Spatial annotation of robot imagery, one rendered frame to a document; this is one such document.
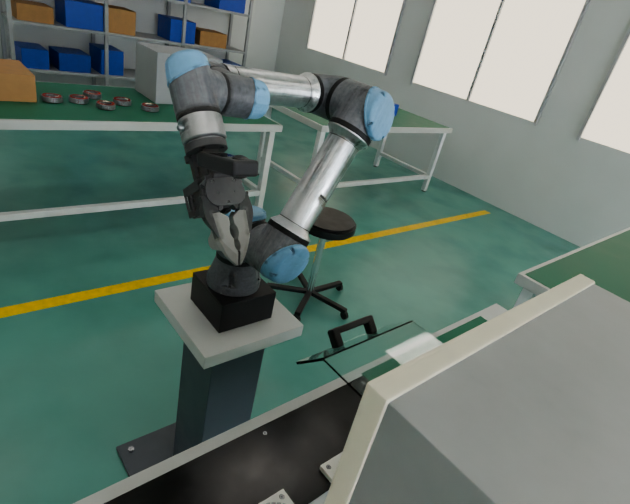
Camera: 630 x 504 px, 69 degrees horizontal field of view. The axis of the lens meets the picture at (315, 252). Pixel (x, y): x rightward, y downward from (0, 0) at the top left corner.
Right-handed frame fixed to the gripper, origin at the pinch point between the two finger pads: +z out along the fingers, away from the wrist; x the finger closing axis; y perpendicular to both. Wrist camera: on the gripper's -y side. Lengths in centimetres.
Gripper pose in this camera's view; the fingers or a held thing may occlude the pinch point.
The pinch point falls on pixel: (238, 256)
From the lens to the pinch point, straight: 75.6
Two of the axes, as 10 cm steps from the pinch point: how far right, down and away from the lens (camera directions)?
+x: -7.5, 1.6, -6.4
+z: 2.4, 9.7, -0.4
